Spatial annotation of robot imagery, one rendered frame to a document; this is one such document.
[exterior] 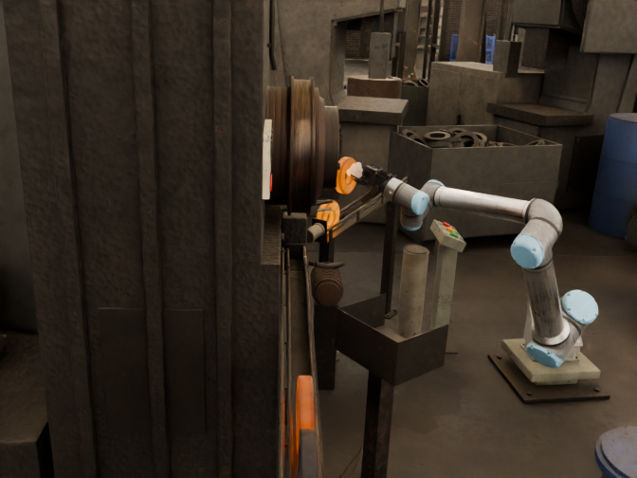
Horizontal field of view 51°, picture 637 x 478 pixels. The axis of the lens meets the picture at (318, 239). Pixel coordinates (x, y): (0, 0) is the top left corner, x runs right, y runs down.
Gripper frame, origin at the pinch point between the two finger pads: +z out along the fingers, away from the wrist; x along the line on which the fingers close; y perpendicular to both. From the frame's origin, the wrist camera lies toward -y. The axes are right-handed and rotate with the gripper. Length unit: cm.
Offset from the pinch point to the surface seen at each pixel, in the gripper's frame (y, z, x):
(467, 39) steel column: -43, 244, -808
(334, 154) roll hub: 26, -20, 56
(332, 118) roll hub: 35, -13, 51
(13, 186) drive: -30, 89, 91
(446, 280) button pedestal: -44, -47, -44
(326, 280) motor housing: -36.4, -17.5, 23.9
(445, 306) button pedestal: -57, -52, -44
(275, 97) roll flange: 37, 3, 63
